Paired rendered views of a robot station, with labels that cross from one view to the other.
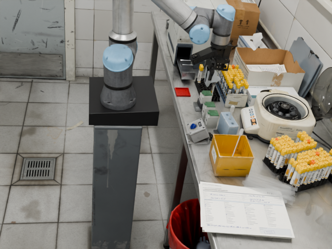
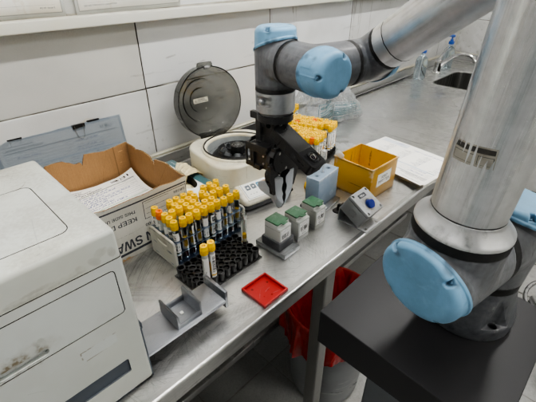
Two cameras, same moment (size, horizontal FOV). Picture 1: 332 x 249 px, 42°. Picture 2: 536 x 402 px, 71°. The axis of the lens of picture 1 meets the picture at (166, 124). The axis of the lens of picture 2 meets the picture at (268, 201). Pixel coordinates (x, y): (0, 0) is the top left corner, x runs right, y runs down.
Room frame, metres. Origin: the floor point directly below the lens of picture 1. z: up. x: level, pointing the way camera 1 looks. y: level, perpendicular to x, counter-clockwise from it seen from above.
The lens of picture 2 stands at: (2.07, 0.42, 1.44)
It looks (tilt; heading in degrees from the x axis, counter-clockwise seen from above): 32 degrees down; 237
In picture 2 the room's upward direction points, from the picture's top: straight up
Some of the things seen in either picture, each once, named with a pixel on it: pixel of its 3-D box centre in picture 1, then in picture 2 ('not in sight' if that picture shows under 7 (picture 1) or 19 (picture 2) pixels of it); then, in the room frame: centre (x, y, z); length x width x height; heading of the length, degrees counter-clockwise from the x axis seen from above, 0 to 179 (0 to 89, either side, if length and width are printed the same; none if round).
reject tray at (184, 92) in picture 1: (182, 92); (264, 289); (1.77, -0.06, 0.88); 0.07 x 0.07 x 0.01; 13
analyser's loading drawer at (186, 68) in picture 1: (185, 64); (170, 317); (1.96, -0.05, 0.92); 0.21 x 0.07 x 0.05; 13
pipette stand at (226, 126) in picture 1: (227, 128); (321, 188); (1.46, -0.25, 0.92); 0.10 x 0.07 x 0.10; 19
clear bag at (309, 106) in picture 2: not in sight; (311, 103); (1.10, -0.75, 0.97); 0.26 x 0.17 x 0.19; 29
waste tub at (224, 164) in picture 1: (230, 155); (364, 171); (1.29, -0.26, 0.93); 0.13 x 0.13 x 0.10; 10
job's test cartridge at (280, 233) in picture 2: (205, 99); (277, 231); (1.66, -0.16, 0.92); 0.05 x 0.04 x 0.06; 105
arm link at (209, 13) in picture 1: (199, 18); (320, 68); (1.65, -0.07, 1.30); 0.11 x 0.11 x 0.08; 2
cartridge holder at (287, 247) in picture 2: (204, 104); (277, 241); (1.66, -0.16, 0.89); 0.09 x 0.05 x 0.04; 105
